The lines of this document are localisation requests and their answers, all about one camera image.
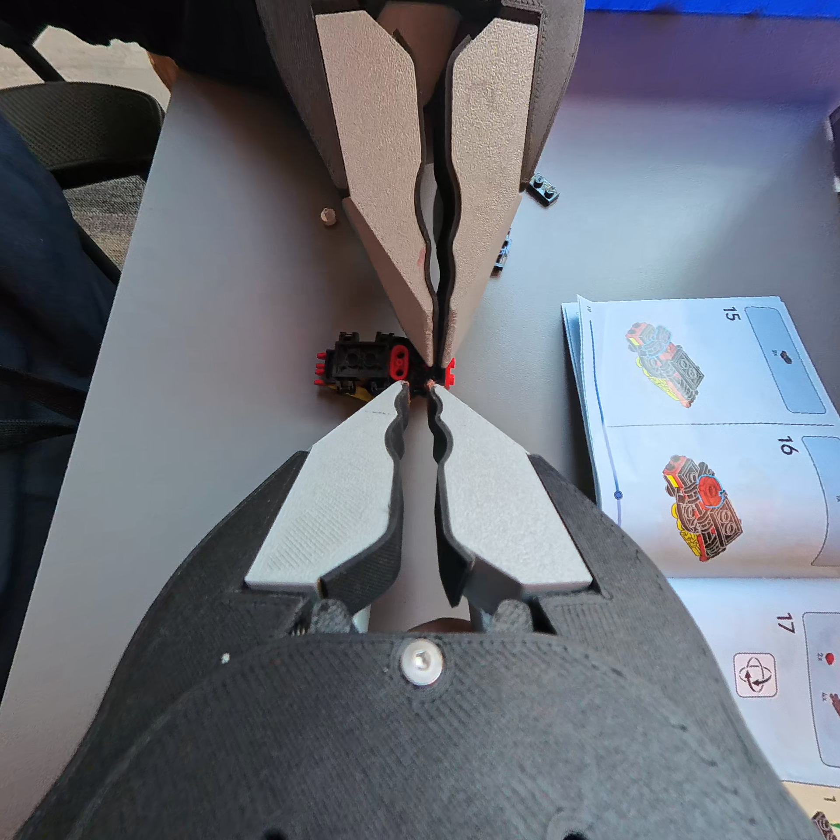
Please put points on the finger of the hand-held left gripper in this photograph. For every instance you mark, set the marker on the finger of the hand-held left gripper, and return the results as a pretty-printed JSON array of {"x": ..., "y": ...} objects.
[
  {"x": 492, "y": 131},
  {"x": 374, "y": 131}
]

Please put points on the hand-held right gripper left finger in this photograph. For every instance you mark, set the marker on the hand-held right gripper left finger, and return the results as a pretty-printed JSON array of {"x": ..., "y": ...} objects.
[{"x": 328, "y": 512}]

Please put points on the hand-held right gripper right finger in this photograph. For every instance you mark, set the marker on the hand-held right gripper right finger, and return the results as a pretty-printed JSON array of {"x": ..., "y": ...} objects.
[{"x": 512, "y": 518}]

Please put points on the small brown lego piece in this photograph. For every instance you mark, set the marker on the small brown lego piece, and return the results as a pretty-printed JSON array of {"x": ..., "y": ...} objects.
[{"x": 420, "y": 387}]

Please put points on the black red yellow lego model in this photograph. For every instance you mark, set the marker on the black red yellow lego model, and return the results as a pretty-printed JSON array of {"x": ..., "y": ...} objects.
[{"x": 358, "y": 359}]

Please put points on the person's left forearm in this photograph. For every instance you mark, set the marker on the person's left forearm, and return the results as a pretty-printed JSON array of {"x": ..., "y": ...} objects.
[{"x": 197, "y": 33}]

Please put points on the black lego plate piece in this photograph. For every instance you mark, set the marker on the black lego plate piece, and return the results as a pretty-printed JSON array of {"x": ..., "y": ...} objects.
[{"x": 544, "y": 190}]

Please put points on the tan round lego stud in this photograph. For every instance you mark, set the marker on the tan round lego stud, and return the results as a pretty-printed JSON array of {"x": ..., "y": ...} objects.
[{"x": 329, "y": 216}]

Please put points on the dark grey lego clip piece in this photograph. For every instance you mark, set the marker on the dark grey lego clip piece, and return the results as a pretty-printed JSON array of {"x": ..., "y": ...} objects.
[{"x": 504, "y": 253}]

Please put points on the lego instruction booklet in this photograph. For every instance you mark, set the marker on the lego instruction booklet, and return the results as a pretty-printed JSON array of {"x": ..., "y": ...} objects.
[{"x": 722, "y": 407}]

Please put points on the purple lego set box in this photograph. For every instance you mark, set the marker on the purple lego set box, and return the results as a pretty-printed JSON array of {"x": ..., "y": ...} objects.
[{"x": 835, "y": 151}]

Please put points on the blue plastic bin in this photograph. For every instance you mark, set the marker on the blue plastic bin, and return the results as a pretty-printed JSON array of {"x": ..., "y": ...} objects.
[{"x": 722, "y": 5}]

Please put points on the wooden furniture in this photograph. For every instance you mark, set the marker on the wooden furniture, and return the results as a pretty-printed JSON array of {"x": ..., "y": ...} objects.
[{"x": 163, "y": 69}]

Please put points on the black office chair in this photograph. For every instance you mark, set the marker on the black office chair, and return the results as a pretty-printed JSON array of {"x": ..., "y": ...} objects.
[{"x": 79, "y": 124}]

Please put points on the person's dark trouser leg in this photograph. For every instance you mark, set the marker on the person's dark trouser leg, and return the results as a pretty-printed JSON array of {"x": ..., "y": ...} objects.
[{"x": 39, "y": 295}]

